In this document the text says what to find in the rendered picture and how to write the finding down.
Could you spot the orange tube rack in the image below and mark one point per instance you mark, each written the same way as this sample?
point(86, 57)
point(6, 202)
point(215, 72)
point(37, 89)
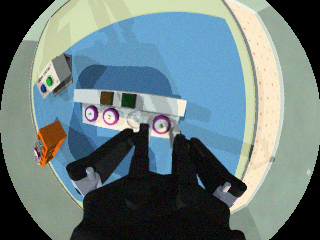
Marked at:
point(50, 135)

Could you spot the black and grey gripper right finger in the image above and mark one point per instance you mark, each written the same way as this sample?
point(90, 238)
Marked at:
point(214, 176)

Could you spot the blue flat mat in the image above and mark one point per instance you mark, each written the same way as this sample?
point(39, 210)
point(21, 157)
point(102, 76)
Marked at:
point(177, 54)

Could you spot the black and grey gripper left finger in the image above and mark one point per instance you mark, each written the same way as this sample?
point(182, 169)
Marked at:
point(92, 171)

